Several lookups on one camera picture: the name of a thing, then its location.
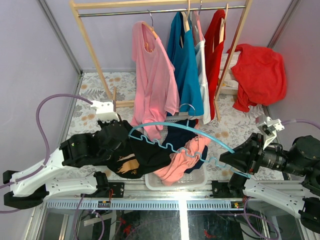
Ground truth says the wooden clothes rack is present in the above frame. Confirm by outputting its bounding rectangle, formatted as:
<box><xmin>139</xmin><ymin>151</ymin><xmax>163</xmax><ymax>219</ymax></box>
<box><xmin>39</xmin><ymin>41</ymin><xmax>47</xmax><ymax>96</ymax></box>
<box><xmin>69</xmin><ymin>0</ymin><xmax>254</xmax><ymax>122</ymax></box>

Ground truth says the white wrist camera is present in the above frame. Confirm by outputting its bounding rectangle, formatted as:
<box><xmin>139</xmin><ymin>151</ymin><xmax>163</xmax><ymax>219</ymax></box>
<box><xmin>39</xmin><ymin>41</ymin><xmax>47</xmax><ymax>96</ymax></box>
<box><xmin>255</xmin><ymin>114</ymin><xmax>285</xmax><ymax>150</ymax></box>
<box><xmin>90</xmin><ymin>100</ymin><xmax>121</xmax><ymax>123</ymax></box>

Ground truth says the red cloth pile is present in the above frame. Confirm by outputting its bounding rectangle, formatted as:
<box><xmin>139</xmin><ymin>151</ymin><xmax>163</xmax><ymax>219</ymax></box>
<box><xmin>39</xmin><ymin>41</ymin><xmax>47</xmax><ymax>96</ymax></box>
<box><xmin>231</xmin><ymin>43</ymin><xmax>287</xmax><ymax>113</ymax></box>

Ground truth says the pink t-shirt on hanger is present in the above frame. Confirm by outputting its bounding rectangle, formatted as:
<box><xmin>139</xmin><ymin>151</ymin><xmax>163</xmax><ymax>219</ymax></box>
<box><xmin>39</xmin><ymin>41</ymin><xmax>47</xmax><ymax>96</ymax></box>
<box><xmin>130</xmin><ymin>21</ymin><xmax>180</xmax><ymax>127</ymax></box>

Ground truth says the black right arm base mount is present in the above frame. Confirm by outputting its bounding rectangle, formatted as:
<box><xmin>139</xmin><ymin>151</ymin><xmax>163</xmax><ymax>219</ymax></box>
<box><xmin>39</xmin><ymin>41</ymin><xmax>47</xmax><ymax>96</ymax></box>
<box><xmin>211</xmin><ymin>180</ymin><xmax>244</xmax><ymax>199</ymax></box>

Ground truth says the salmon pink shirt in basket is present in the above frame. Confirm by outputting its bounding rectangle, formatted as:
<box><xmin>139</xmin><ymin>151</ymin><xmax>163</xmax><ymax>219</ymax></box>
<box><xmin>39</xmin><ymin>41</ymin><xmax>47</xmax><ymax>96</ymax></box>
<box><xmin>153</xmin><ymin>135</ymin><xmax>211</xmax><ymax>186</ymax></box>

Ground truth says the white plastic laundry basket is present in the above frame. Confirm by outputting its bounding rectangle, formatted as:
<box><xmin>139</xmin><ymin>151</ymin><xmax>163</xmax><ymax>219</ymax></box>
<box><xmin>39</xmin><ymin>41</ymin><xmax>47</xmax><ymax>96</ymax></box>
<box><xmin>144</xmin><ymin>114</ymin><xmax>208</xmax><ymax>192</ymax></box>

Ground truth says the white and pink hung shirt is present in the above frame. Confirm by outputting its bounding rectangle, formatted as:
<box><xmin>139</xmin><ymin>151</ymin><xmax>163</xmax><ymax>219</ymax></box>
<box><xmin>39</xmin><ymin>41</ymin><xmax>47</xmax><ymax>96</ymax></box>
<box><xmin>189</xmin><ymin>11</ymin><xmax>211</xmax><ymax>125</ymax></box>

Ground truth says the wooden hanger under blue shirt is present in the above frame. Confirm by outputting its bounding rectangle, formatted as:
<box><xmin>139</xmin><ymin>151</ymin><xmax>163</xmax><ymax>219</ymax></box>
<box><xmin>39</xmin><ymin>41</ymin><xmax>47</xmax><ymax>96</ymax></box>
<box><xmin>180</xmin><ymin>0</ymin><xmax>191</xmax><ymax>48</ymax></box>

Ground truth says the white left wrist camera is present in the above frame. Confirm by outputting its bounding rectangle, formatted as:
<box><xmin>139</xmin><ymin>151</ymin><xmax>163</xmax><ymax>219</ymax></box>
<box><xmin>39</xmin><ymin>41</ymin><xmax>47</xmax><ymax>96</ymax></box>
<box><xmin>90</xmin><ymin>100</ymin><xmax>121</xmax><ymax>123</ymax></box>

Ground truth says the blue t-shirt on hanger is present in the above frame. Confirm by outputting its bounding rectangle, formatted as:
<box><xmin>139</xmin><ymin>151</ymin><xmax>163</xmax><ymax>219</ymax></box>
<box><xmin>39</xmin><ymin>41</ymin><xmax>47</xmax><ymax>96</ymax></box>
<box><xmin>166</xmin><ymin>12</ymin><xmax>204</xmax><ymax>117</ymax></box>

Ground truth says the navy garment in basket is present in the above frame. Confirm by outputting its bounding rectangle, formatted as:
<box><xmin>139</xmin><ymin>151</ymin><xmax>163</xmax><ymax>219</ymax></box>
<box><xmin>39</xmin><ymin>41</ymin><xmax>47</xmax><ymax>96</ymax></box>
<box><xmin>162</xmin><ymin>119</ymin><xmax>208</xmax><ymax>174</ymax></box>

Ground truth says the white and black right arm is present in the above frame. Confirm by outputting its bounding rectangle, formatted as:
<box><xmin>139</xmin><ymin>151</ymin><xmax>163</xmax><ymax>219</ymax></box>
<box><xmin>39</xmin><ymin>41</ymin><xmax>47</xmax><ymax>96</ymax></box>
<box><xmin>219</xmin><ymin>133</ymin><xmax>320</xmax><ymax>233</ymax></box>

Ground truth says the red t-shirt on hanger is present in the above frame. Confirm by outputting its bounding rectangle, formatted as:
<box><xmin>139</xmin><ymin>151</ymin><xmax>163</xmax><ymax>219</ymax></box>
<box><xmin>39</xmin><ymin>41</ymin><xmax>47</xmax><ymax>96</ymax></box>
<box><xmin>204</xmin><ymin>9</ymin><xmax>226</xmax><ymax>121</ymax></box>

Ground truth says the black printed t-shirt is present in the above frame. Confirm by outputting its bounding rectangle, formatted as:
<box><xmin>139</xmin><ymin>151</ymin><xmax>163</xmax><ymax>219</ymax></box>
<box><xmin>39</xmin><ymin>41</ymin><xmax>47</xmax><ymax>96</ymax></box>
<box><xmin>106</xmin><ymin>130</ymin><xmax>172</xmax><ymax>179</ymax></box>

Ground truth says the floral patterned floor mat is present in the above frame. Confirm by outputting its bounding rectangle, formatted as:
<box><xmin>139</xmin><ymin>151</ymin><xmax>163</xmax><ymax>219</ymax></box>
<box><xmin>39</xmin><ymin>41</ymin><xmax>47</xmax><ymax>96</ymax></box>
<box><xmin>60</xmin><ymin>72</ymin><xmax>284</xmax><ymax>181</ymax></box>

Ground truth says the wooden hanger under pink shirt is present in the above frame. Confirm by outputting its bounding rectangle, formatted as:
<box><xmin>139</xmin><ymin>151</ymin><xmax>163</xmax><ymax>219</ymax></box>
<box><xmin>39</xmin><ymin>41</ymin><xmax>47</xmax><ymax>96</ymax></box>
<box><xmin>142</xmin><ymin>10</ymin><xmax>159</xmax><ymax>40</ymax></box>

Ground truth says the white slotted cable duct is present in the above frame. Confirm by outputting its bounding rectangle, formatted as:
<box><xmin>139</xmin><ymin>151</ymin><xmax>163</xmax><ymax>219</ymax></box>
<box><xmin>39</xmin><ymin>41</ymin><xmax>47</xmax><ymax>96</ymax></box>
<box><xmin>45</xmin><ymin>199</ymin><xmax>243</xmax><ymax>211</ymax></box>

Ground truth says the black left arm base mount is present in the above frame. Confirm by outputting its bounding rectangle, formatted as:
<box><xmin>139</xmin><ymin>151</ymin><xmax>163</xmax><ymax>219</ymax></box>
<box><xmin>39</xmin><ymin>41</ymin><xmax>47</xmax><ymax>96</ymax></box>
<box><xmin>93</xmin><ymin>171</ymin><xmax>125</xmax><ymax>199</ymax></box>

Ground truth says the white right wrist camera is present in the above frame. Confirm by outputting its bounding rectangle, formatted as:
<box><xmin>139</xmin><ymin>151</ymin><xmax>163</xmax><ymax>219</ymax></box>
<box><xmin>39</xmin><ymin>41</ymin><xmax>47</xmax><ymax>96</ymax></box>
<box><xmin>255</xmin><ymin>114</ymin><xmax>285</xmax><ymax>150</ymax></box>

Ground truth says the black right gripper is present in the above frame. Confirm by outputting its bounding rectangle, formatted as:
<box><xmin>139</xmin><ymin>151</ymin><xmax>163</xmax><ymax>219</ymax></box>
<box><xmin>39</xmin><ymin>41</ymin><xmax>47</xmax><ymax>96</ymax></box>
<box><xmin>217</xmin><ymin>130</ymin><xmax>307</xmax><ymax>175</ymax></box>

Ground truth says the blue plastic hanger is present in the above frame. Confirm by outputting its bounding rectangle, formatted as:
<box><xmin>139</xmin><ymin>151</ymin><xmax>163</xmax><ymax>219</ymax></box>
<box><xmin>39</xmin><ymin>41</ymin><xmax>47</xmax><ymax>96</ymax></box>
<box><xmin>128</xmin><ymin>118</ymin><xmax>235</xmax><ymax>163</ymax></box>

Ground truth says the wooden hanger under red shirt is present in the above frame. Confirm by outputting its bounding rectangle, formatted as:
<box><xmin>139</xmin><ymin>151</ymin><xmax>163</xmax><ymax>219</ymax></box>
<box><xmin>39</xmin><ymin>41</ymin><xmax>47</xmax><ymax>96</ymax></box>
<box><xmin>218</xmin><ymin>2</ymin><xmax>229</xmax><ymax>44</ymax></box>

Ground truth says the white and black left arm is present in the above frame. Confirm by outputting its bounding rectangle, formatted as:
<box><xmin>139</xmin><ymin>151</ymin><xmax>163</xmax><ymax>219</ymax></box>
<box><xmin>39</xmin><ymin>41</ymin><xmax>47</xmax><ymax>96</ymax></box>
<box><xmin>3</xmin><ymin>120</ymin><xmax>129</xmax><ymax>210</ymax></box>

